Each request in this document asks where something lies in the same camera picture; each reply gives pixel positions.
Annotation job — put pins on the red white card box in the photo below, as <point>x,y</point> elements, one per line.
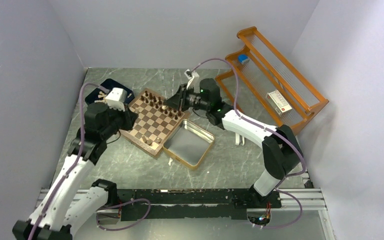
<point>278,102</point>

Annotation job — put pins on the pile of white chess pieces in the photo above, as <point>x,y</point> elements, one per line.
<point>101,97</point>

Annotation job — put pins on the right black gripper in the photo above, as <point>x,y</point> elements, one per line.
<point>178,100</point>

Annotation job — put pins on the aluminium frame rail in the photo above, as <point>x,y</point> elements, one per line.
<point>300,199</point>

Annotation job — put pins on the white chess pawn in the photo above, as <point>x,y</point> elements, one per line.
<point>149,142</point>

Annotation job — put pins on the dark blue piece box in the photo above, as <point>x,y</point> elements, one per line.
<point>109,84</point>

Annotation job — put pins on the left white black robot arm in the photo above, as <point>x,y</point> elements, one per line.
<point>72,172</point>

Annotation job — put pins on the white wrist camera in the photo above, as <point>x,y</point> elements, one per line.
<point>193,78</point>
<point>115,99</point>

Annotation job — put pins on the orange wooden rack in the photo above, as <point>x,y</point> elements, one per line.
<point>269,70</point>

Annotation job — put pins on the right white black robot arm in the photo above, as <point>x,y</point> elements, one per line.
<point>280,149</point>

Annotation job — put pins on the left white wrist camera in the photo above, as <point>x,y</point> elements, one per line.
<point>115,99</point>

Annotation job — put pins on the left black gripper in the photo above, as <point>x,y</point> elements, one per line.
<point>129,118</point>

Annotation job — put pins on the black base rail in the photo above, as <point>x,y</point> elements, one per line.
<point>233,203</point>

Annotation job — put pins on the white plastic clip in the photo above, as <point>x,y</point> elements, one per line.
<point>239,140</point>

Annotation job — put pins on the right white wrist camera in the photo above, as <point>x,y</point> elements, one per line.
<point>193,78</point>

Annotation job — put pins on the wooden chess board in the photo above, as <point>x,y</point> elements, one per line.
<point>152,122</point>

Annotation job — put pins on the blue white small object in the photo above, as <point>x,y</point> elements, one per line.
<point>243,59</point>

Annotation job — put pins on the gold-rimmed metal tin tray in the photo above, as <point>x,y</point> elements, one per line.
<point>188,144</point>

